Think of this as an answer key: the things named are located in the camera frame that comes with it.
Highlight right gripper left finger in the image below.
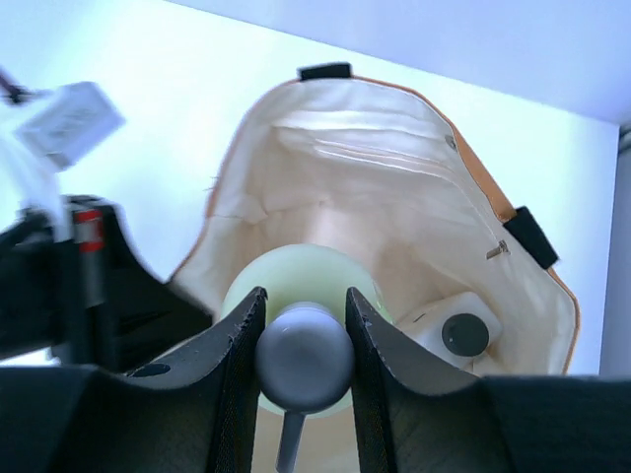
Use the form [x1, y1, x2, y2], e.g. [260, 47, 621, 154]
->
[1, 287, 267, 472]

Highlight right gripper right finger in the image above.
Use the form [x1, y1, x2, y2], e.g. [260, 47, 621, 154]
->
[346, 289, 630, 472]

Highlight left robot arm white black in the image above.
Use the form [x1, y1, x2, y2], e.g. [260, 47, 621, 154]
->
[1, 77, 212, 372]

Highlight green bottle white cap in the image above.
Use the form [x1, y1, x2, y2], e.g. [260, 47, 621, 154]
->
[221, 243, 391, 472]

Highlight tan canvas bag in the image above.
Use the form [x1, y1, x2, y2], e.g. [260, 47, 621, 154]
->
[170, 62, 583, 473]

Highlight small bottle black cap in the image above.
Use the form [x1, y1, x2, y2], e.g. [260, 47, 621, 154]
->
[395, 292, 502, 369]

